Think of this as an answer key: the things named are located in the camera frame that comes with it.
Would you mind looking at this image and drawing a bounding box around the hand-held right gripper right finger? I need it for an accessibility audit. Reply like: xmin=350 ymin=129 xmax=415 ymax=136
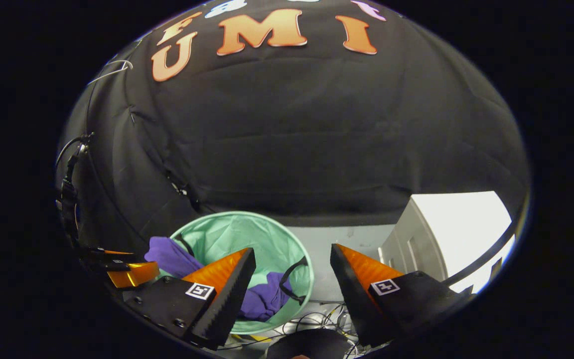
xmin=329 ymin=243 xmax=474 ymax=348

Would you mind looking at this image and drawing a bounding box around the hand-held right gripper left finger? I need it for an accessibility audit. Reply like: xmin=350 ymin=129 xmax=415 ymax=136
xmin=122 ymin=247 xmax=257 ymax=351

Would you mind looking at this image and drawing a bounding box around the purple ribbed jacket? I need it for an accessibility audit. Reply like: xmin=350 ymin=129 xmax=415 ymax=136
xmin=144 ymin=236 xmax=292 ymax=322

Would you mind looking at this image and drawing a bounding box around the green laundry hamper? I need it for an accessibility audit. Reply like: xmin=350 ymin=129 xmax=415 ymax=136
xmin=160 ymin=211 xmax=315 ymax=335

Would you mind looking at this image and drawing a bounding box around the white clothes hanger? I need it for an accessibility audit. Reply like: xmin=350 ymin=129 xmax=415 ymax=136
xmin=87 ymin=59 xmax=134 ymax=86

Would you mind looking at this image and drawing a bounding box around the dark rounded object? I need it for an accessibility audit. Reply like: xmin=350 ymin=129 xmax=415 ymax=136
xmin=266 ymin=328 xmax=355 ymax=359

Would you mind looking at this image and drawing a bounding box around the white cabinet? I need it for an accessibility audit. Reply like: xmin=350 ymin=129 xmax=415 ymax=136
xmin=378 ymin=191 xmax=514 ymax=295

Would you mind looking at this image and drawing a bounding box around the black backdrop cloth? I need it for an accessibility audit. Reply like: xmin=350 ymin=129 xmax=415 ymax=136
xmin=55 ymin=0 xmax=532 ymax=260

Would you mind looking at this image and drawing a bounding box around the bundle of floor cables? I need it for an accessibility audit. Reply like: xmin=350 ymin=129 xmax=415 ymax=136
xmin=217 ymin=301 xmax=362 ymax=359

